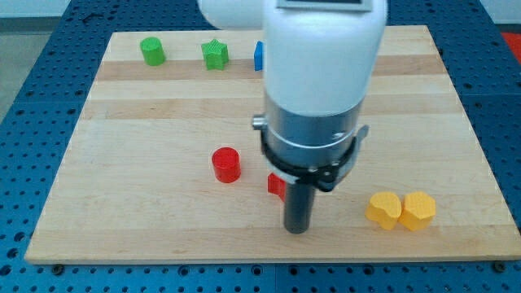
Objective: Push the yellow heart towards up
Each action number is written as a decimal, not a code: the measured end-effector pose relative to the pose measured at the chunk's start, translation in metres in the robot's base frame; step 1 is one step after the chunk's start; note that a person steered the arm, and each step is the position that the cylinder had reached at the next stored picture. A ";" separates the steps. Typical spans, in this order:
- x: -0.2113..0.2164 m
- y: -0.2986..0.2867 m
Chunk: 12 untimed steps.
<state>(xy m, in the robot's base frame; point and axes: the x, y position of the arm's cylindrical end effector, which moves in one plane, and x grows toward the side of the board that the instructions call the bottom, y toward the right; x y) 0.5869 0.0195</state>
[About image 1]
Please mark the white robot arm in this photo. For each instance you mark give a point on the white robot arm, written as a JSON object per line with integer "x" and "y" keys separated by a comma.
{"x": 318, "y": 57}

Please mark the yellow heart block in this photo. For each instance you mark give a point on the yellow heart block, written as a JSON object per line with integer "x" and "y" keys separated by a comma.
{"x": 384, "y": 208}

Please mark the red cylinder block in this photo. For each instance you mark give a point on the red cylinder block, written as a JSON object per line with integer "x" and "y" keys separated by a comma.
{"x": 226, "y": 164}

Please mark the red block behind tool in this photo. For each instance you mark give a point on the red block behind tool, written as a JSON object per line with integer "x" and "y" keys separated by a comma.
{"x": 276, "y": 186}

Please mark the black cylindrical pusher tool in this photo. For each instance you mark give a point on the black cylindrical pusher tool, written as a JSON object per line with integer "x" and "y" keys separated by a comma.
{"x": 298, "y": 206}

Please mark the blue block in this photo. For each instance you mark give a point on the blue block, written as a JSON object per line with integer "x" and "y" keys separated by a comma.
{"x": 258, "y": 56}

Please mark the wooden board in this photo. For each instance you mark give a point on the wooden board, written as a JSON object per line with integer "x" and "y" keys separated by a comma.
{"x": 136, "y": 183}

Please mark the green star block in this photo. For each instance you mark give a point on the green star block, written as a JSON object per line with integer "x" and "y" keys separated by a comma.
{"x": 215, "y": 54}

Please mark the green cylinder block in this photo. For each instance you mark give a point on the green cylinder block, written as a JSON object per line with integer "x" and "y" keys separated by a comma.
{"x": 152, "y": 51}

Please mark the yellow hexagon block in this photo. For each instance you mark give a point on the yellow hexagon block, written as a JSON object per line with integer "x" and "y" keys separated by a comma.
{"x": 418, "y": 211}

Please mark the red object at right edge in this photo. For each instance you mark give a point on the red object at right edge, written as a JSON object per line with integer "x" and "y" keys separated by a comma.
{"x": 513, "y": 41}

